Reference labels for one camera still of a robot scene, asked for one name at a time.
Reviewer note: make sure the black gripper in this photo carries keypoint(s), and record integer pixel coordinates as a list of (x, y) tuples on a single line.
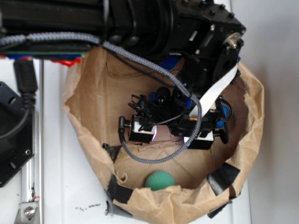
[(171, 108)]

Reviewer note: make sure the green dimpled ball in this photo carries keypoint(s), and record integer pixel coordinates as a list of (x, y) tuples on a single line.
[(159, 180)]

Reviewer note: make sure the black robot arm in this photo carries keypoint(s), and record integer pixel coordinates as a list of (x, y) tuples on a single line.
[(205, 34)]

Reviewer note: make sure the brown paper bag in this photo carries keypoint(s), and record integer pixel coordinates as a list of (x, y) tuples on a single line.
[(96, 94)]

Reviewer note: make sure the black plug connector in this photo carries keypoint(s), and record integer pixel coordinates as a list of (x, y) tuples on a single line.
[(26, 82)]

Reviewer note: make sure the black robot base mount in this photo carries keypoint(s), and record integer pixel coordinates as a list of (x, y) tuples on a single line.
[(16, 140)]

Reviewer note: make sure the aluminium extrusion rail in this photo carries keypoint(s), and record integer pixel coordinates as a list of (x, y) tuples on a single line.
[(30, 210)]

